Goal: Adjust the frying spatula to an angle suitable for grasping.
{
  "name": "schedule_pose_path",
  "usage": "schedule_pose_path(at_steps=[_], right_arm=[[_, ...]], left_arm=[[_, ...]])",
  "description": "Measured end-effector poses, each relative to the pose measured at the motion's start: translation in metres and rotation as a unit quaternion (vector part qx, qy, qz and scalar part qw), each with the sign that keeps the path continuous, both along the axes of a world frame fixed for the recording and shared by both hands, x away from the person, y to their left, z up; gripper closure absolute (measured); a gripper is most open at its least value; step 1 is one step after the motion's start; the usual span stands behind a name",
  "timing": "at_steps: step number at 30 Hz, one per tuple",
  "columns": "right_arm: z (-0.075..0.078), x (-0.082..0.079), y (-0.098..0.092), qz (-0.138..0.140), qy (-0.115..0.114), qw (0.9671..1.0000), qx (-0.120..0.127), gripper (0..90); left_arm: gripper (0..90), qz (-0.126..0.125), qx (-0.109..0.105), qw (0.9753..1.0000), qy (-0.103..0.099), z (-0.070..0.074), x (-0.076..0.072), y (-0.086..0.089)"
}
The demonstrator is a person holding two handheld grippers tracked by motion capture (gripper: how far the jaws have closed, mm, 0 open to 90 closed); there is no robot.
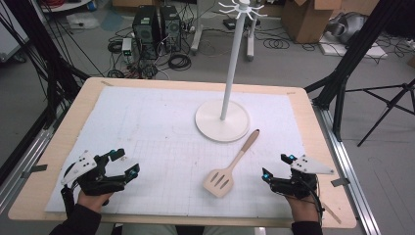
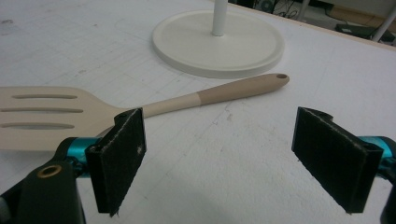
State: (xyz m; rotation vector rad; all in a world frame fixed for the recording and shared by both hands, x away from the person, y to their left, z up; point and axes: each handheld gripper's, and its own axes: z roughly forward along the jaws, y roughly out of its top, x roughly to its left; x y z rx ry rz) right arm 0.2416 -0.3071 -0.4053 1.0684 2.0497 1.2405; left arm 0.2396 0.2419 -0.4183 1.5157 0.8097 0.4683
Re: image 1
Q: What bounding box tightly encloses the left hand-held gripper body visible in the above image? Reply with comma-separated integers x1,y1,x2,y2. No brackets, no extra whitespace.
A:
61,150,127,197

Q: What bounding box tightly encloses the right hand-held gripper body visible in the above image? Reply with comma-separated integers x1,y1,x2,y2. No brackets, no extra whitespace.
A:
268,154,336,201

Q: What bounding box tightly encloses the beige slotted spatula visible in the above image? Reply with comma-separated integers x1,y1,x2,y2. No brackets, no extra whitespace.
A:
202,128,261,199

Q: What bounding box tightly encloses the white hook rack stand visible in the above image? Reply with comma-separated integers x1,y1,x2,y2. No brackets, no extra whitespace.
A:
194,0,266,143

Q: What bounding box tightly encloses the person's left hand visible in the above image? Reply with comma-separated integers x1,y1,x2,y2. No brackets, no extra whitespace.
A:
76,189,114,214

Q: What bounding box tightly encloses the person's right hand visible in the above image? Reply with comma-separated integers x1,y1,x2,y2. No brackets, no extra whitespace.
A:
285,193,323,224

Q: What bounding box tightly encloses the grey metal clamp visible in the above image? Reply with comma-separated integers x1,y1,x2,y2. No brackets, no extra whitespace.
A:
330,177,351,188
21,164,49,179

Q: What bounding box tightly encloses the white grid mat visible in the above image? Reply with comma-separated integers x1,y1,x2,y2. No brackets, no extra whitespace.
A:
44,85,326,219

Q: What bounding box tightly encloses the small white device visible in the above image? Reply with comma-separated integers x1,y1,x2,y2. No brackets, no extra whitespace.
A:
120,37,134,64

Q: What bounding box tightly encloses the black tripod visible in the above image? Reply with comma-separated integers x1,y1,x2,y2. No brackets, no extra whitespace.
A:
345,77,415,148

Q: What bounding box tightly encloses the white stand leg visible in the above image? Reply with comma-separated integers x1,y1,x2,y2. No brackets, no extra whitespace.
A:
246,18,255,63

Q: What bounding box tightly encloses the black computer tower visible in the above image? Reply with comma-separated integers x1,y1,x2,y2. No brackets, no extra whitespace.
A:
159,4,182,54
131,5,161,61

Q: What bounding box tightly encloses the white foam board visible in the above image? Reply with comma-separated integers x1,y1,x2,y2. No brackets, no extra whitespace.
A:
318,33,390,60

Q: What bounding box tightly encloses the brown cardboard box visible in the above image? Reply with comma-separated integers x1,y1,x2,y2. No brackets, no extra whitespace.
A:
281,0,345,45

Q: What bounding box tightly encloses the silver grey appliance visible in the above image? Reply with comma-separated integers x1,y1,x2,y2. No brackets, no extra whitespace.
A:
325,11,369,45

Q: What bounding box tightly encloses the black power strip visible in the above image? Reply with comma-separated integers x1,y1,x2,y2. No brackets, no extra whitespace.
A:
222,17,262,31

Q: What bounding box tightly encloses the white round table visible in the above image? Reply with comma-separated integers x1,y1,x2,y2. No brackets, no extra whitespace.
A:
38,0,95,14

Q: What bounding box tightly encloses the white cabinet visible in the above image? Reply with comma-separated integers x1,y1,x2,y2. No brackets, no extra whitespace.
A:
0,0,31,64

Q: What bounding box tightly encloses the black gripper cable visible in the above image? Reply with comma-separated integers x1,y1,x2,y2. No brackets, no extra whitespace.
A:
301,178,326,227
60,162,81,218

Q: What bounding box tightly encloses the aluminium rail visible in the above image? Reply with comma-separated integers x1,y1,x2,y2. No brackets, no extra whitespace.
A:
0,125,56,214
312,103,382,235

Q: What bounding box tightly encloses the black frame stand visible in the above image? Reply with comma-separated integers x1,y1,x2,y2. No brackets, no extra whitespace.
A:
0,0,92,131
303,0,415,143

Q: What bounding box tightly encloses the coiled black cable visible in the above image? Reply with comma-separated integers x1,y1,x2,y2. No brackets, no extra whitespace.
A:
262,37,291,51
167,52,193,71

